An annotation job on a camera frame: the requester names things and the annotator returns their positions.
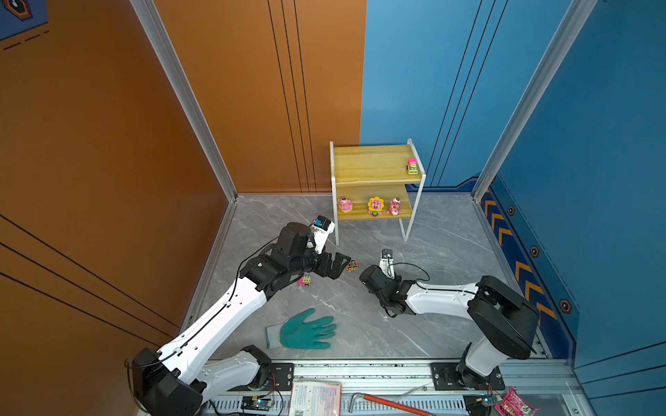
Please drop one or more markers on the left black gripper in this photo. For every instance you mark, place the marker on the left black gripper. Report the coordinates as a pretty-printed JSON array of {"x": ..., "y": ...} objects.
[{"x": 336, "y": 268}]

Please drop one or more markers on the orange toy car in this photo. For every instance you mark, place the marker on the orange toy car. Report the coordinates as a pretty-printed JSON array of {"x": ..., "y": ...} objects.
[{"x": 353, "y": 265}]

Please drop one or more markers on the pink bear toy yellow base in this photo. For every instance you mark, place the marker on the pink bear toy yellow base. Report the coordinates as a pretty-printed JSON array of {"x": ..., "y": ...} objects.
[{"x": 345, "y": 205}]

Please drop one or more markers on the pink yellow flower toy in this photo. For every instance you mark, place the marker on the pink yellow flower toy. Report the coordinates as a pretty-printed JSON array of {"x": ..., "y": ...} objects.
[{"x": 375, "y": 206}]

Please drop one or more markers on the pink strawberry bear toy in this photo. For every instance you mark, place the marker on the pink strawberry bear toy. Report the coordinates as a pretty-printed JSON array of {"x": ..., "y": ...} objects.
[{"x": 394, "y": 208}]

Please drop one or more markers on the yellow wooden two-tier shelf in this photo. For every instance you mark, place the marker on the yellow wooden two-tier shelf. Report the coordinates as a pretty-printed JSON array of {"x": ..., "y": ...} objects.
[{"x": 363, "y": 172}]

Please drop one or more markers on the pink green toy vehicle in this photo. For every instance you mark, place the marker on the pink green toy vehicle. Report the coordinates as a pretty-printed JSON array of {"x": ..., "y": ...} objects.
[{"x": 412, "y": 167}]

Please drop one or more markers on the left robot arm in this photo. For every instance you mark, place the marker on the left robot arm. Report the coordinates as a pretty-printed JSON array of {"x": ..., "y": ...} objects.
[{"x": 179, "y": 378}]

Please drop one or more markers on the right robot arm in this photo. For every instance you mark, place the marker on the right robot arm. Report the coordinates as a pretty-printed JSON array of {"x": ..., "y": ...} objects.
[{"x": 507, "y": 321}]

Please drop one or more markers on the pink green toy car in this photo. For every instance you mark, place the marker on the pink green toy car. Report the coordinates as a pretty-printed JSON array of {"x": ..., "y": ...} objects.
[{"x": 304, "y": 281}]

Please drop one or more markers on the green rubber work glove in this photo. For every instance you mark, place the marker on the green rubber work glove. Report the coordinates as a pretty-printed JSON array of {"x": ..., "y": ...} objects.
[{"x": 299, "y": 333}]

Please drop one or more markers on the plastic bag with papers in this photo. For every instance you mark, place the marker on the plastic bag with papers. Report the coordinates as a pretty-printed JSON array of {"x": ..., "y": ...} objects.
[{"x": 315, "y": 398}]

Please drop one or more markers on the green circuit board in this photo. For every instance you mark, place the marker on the green circuit board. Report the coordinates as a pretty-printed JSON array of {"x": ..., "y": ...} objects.
[{"x": 257, "y": 404}]

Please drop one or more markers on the small board right edge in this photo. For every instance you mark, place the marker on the small board right edge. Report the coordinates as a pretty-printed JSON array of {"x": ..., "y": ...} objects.
[{"x": 478, "y": 405}]

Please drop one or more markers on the pink snack packet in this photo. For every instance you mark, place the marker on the pink snack packet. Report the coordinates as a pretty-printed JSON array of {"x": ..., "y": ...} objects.
[{"x": 513, "y": 405}]

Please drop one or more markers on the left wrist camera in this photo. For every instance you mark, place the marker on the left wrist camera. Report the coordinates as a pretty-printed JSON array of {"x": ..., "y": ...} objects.
[{"x": 321, "y": 228}]

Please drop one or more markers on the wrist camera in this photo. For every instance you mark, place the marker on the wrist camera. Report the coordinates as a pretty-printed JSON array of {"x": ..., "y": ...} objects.
[
  {"x": 321, "y": 228},
  {"x": 386, "y": 263}
]

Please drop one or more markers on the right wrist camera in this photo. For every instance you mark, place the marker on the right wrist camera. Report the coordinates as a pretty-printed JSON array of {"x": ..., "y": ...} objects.
[{"x": 386, "y": 263}]

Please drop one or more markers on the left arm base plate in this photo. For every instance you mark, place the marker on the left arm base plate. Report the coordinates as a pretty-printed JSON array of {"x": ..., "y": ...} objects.
[{"x": 279, "y": 375}]

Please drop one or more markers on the red handled hex wrench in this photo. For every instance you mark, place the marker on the red handled hex wrench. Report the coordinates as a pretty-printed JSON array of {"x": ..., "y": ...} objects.
[{"x": 383, "y": 402}]

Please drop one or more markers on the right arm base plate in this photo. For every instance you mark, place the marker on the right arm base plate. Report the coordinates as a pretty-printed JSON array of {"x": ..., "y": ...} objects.
[{"x": 447, "y": 377}]

